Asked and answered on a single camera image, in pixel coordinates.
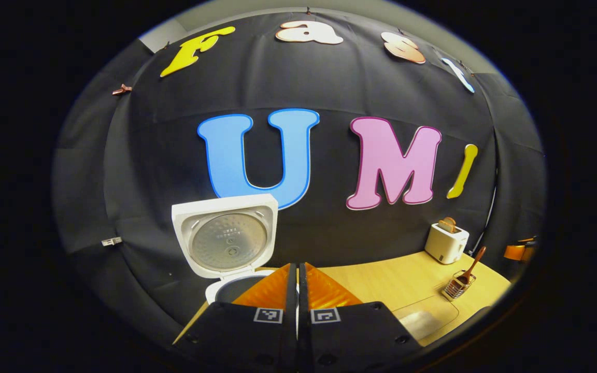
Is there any white toaster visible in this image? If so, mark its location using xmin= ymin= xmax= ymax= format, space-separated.
xmin=425 ymin=222 xmax=470 ymax=265

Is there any white rice cooker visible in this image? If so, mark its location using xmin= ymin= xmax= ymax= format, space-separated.
xmin=172 ymin=194 xmax=279 ymax=306

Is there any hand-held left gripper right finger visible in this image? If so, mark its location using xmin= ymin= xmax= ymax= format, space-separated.
xmin=298 ymin=262 xmax=423 ymax=372

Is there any white rice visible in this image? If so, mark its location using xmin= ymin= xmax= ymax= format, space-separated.
xmin=400 ymin=310 xmax=442 ymax=340

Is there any wire chopstick holder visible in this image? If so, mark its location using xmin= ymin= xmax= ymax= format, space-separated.
xmin=441 ymin=270 xmax=477 ymax=302

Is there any clear plastic container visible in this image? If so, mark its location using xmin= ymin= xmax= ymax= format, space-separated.
xmin=392 ymin=295 xmax=460 ymax=347

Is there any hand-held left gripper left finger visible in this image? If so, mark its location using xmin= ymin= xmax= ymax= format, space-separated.
xmin=173 ymin=263 xmax=299 ymax=372

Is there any black backdrop cloth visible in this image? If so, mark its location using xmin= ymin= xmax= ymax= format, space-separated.
xmin=52 ymin=8 xmax=547 ymax=332

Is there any brown wooden spoon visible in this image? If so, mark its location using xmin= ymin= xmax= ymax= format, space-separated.
xmin=457 ymin=246 xmax=487 ymax=285

